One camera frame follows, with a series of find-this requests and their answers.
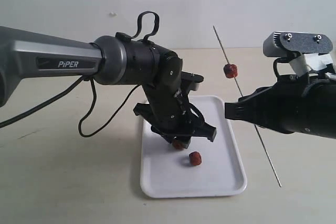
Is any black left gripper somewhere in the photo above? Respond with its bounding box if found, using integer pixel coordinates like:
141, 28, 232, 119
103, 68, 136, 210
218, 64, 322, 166
133, 70, 217, 150

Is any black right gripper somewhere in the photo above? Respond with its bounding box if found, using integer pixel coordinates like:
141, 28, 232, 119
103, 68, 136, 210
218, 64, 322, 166
224, 74, 335, 135

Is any brown meatball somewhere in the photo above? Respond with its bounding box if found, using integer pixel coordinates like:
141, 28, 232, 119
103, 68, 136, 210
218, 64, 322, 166
188, 151, 202, 166
223, 63, 238, 79
172, 140, 184, 151

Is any thin metal skewer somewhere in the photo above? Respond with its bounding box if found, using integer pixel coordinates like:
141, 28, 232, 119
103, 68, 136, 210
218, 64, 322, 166
213, 25, 282, 188

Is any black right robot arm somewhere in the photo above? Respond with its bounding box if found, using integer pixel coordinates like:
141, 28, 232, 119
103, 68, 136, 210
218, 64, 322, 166
225, 76, 335, 138

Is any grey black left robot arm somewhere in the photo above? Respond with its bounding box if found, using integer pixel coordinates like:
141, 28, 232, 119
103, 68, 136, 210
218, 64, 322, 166
1, 27, 216, 148

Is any white rectangular plastic tray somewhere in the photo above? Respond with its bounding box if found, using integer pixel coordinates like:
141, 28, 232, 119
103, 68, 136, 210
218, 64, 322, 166
140, 95, 247, 198

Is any black right camera cable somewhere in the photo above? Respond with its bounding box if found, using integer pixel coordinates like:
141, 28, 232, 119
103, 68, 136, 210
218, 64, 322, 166
272, 57, 289, 80

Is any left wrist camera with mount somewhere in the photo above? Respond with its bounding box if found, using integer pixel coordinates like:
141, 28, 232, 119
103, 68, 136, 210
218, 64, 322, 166
181, 71, 204, 95

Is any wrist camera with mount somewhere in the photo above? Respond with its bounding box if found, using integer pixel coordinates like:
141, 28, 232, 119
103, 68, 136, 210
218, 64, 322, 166
181, 71, 204, 95
263, 31, 335, 77

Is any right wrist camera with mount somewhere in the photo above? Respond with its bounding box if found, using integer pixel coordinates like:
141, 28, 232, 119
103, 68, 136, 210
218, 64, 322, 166
263, 31, 335, 77

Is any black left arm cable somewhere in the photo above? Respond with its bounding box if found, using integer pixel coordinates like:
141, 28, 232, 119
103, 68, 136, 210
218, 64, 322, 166
0, 11, 161, 138

